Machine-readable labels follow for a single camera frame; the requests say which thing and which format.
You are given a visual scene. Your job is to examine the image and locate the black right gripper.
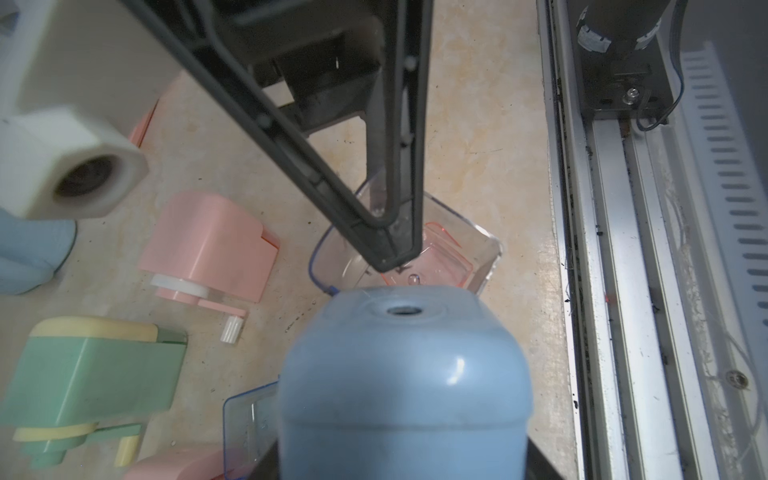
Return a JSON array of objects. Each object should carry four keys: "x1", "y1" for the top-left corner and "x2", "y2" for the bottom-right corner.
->
[{"x1": 122, "y1": 1, "x2": 433, "y2": 272}]

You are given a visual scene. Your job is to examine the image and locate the grey transparent tray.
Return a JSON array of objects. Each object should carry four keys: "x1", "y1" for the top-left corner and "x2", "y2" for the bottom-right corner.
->
[{"x1": 308, "y1": 193, "x2": 503, "y2": 296}]

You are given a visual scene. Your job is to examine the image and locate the blue transparent tray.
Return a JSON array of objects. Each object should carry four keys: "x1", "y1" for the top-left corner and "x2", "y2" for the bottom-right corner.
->
[{"x1": 222, "y1": 381, "x2": 278, "y2": 479}]

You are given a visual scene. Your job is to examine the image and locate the green yellow pencil sharpener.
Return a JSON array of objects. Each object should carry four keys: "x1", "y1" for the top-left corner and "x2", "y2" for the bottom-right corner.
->
[{"x1": 1, "y1": 316, "x2": 188, "y2": 469}]

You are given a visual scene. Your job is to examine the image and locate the red transparent tray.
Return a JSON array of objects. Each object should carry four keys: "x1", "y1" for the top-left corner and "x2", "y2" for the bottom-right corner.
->
[{"x1": 381, "y1": 222, "x2": 474, "y2": 287}]

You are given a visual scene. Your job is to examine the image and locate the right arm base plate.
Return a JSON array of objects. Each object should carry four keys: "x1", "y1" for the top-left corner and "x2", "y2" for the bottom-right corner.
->
[{"x1": 574, "y1": 0, "x2": 688, "y2": 132}]

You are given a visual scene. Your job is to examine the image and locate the pink serving tray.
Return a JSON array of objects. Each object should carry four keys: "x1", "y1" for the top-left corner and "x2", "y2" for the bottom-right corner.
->
[{"x1": 129, "y1": 101, "x2": 158, "y2": 147}]

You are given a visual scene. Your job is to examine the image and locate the blue pencil sharpener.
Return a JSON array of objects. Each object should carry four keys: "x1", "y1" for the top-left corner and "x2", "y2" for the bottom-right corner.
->
[{"x1": 278, "y1": 286, "x2": 533, "y2": 479}]

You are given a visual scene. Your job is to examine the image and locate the light blue mug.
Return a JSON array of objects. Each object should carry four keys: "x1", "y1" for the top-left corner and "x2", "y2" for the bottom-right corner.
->
[{"x1": 1, "y1": 210, "x2": 77, "y2": 295}]

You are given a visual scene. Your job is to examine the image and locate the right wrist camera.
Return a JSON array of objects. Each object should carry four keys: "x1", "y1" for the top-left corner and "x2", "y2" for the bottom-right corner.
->
[{"x1": 1, "y1": 1, "x2": 180, "y2": 220}]

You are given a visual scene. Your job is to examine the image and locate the pink pencil sharpener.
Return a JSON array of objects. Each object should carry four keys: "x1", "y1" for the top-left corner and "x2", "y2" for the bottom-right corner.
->
[
  {"x1": 123, "y1": 446, "x2": 226, "y2": 480},
  {"x1": 139, "y1": 191, "x2": 280, "y2": 345}
]

